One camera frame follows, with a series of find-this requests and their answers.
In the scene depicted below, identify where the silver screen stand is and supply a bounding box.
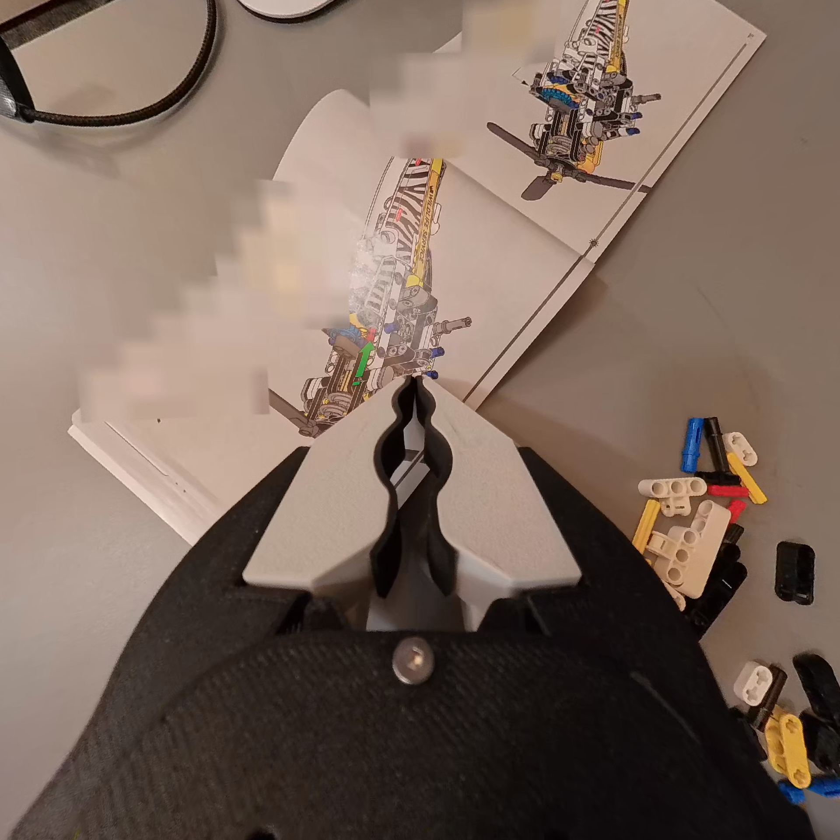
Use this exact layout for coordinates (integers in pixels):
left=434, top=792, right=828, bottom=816
left=236, top=0, right=337, bottom=22

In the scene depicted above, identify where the pile of loose lego pieces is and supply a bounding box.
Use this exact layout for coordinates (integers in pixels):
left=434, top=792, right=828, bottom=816
left=632, top=415, right=840, bottom=807

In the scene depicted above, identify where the lego instruction booklet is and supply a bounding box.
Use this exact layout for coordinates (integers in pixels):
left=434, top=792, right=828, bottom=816
left=69, top=0, right=767, bottom=546

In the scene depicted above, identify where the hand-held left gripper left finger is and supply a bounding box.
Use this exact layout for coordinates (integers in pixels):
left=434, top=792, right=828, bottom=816
left=241, top=376, right=418, bottom=631

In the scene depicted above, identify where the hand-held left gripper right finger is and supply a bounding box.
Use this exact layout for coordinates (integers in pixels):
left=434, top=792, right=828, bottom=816
left=415, top=376, right=584, bottom=631

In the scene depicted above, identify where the black cord with grey strap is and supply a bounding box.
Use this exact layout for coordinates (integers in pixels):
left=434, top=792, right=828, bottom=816
left=0, top=0, right=219, bottom=126

